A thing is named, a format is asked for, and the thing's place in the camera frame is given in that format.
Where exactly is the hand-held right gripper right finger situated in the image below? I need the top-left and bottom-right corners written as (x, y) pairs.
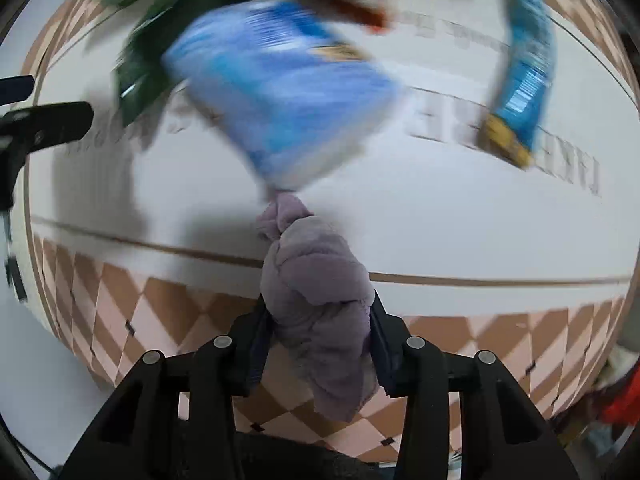
top-left (368, 290), bottom-right (581, 480)

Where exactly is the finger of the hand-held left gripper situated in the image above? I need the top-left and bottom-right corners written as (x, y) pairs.
top-left (0, 76), bottom-right (95, 152)

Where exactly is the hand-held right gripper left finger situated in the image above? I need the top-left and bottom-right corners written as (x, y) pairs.
top-left (59, 294), bottom-right (275, 480)

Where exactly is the purple knotted cloth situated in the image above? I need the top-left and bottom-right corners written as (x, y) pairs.
top-left (256, 194), bottom-right (376, 423)

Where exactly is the green snack bag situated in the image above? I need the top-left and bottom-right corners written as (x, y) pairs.
top-left (54, 0), bottom-right (261, 126)

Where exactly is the white checkered-border mat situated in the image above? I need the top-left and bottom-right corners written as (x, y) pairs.
top-left (11, 0), bottom-right (640, 463)

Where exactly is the large blue snack bag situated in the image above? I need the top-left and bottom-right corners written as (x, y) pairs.
top-left (163, 0), bottom-right (401, 192)

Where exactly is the red cloth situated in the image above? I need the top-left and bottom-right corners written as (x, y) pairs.
top-left (602, 375), bottom-right (640, 427)

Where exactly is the narrow blue snack packet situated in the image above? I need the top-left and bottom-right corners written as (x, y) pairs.
top-left (481, 0), bottom-right (558, 170)

